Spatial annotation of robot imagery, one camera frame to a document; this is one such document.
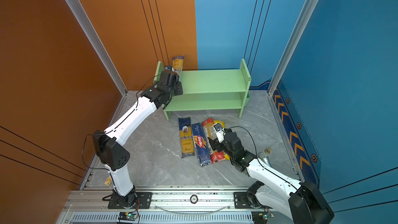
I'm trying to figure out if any blue Barilla spaghetti box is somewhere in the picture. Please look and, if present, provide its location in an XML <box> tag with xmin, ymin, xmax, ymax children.
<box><xmin>191</xmin><ymin>123</ymin><xmax>211</xmax><ymax>167</ymax></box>

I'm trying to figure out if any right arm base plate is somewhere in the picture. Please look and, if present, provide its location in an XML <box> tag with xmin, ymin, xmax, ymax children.
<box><xmin>233</xmin><ymin>192</ymin><xmax>265</xmax><ymax>209</ymax></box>

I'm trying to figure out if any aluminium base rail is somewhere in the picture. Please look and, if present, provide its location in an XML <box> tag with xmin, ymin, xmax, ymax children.
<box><xmin>55</xmin><ymin>187</ymin><xmax>330</xmax><ymax>224</ymax></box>

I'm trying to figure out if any right circuit board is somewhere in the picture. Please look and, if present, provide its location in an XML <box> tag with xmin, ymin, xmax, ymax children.
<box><xmin>251</xmin><ymin>212</ymin><xmax>275</xmax><ymax>224</ymax></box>

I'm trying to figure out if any small brass fitting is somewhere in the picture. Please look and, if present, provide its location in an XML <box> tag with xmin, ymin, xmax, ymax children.
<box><xmin>264</xmin><ymin>147</ymin><xmax>271</xmax><ymax>155</ymax></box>

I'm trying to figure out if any yellow pasta bag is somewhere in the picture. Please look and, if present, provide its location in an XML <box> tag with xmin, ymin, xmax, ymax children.
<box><xmin>214</xmin><ymin>120</ymin><xmax>230</xmax><ymax>160</ymax></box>

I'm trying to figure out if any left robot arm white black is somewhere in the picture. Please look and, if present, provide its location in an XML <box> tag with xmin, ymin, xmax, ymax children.
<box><xmin>92</xmin><ymin>70</ymin><xmax>183</xmax><ymax>208</ymax></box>

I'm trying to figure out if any silver metal cylinder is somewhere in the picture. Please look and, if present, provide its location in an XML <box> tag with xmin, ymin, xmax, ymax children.
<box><xmin>258</xmin><ymin>152</ymin><xmax>271</xmax><ymax>167</ymax></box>

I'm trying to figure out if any green metal two-tier shelf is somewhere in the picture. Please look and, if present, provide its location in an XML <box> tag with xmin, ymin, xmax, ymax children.
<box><xmin>164</xmin><ymin>59</ymin><xmax>251</xmax><ymax>120</ymax></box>

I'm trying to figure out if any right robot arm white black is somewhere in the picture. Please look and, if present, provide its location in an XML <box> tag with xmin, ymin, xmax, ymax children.
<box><xmin>208</xmin><ymin>129</ymin><xmax>335</xmax><ymax>224</ymax></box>

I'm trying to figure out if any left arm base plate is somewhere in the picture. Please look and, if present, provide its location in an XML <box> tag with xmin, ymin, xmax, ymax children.
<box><xmin>107</xmin><ymin>191</ymin><xmax>152</xmax><ymax>210</ymax></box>

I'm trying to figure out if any small yellow tag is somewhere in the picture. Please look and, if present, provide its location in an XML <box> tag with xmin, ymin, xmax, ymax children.
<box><xmin>104</xmin><ymin>176</ymin><xmax>112</xmax><ymax>187</ymax></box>

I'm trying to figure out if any circuit board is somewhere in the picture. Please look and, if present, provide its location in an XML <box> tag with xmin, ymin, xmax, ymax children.
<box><xmin>251</xmin><ymin>212</ymin><xmax>275</xmax><ymax>224</ymax></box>
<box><xmin>118</xmin><ymin>212</ymin><xmax>140</xmax><ymax>224</ymax></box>

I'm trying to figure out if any ankara spaghetti bag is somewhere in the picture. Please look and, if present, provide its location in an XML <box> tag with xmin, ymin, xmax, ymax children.
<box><xmin>172</xmin><ymin>56</ymin><xmax>184</xmax><ymax>75</ymax></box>
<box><xmin>178</xmin><ymin>117</ymin><xmax>195</xmax><ymax>158</ymax></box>

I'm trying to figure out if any red-ended clear spaghetti bag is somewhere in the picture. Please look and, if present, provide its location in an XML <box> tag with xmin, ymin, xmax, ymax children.
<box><xmin>201</xmin><ymin>118</ymin><xmax>226</xmax><ymax>164</ymax></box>

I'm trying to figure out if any left circuit board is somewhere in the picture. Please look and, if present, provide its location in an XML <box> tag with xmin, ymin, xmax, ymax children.
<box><xmin>118</xmin><ymin>212</ymin><xmax>140</xmax><ymax>224</ymax></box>

